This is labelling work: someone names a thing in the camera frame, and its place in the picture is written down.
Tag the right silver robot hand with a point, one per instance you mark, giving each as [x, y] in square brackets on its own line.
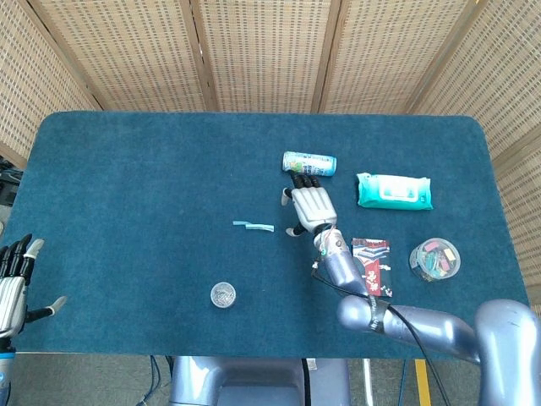
[313, 205]

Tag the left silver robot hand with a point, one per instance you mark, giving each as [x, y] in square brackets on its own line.
[10, 292]

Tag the light blue toothbrush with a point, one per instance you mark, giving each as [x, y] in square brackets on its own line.
[253, 226]

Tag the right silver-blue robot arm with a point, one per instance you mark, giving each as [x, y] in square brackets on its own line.
[444, 327]

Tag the blue green beverage can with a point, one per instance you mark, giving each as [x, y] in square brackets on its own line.
[310, 163]

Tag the teal wet wipes pack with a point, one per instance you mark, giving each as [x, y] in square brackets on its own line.
[395, 191]

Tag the red black snack packet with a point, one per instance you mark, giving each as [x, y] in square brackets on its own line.
[374, 270]

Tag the black equipment beside table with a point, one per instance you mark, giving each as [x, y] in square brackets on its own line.
[8, 186]

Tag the small clear round pin jar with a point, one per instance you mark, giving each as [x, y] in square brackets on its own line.
[222, 294]

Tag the clear tub of colourful clips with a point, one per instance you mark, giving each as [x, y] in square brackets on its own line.
[434, 259]

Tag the woven bamboo screen panel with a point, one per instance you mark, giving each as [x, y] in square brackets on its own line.
[515, 84]
[127, 55]
[266, 55]
[25, 84]
[380, 55]

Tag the silver-blue robot torso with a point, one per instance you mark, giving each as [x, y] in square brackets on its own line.
[253, 382]

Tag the yellow floor tape strip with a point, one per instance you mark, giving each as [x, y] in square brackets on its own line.
[422, 382]

